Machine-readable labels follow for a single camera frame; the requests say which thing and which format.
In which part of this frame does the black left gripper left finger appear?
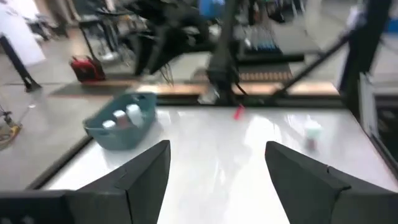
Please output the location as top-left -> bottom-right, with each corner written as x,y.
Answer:
65,139 -> 172,224

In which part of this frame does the pink marker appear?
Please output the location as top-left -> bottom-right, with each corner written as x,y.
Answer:
233,104 -> 246,121

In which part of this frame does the black table edge frame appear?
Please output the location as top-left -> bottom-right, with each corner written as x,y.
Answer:
26,93 -> 398,191

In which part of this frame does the white board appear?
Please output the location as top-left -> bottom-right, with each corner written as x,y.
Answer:
0,0 -> 47,67

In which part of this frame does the teal plastic bin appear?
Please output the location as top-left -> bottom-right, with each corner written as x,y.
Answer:
82,91 -> 158,151

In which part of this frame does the black stand leg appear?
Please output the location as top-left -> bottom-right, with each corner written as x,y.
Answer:
0,34 -> 43,93

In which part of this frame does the grey metal mounting plate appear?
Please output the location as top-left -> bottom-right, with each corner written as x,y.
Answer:
198,89 -> 219,105

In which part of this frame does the striped floor mat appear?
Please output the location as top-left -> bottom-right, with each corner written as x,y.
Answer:
238,62 -> 294,83

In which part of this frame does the large white pill bottle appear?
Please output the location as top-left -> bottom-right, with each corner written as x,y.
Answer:
125,103 -> 146,128

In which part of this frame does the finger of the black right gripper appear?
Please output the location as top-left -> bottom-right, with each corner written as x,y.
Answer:
149,46 -> 171,75
133,42 -> 149,77

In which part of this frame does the yellow coiled cable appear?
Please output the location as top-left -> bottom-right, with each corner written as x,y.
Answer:
0,105 -> 23,151

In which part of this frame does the wooden table border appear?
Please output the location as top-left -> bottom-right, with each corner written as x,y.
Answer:
51,81 -> 340,97

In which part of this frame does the red and black bag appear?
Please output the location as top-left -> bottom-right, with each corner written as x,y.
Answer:
68,55 -> 106,83

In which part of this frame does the black rig frame post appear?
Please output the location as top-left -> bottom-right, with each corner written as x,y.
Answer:
338,0 -> 394,116

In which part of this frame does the black diagonal rig brace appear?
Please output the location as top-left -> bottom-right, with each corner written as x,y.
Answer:
272,32 -> 354,98

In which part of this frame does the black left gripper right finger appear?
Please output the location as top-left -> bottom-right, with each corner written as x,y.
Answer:
264,141 -> 393,224

